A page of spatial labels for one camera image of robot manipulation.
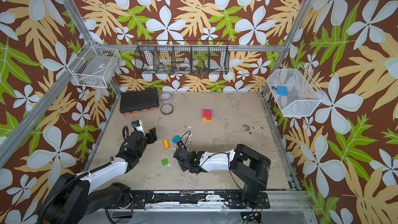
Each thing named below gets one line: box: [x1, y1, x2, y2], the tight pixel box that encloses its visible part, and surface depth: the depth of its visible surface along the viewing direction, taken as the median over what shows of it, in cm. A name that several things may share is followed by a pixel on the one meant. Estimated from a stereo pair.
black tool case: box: [119, 87, 160, 114], surface depth 110 cm
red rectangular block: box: [202, 113, 212, 120], surface depth 103 cm
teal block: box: [171, 134, 182, 144], surface depth 97 cm
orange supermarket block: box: [162, 138, 171, 150], surface depth 95 cm
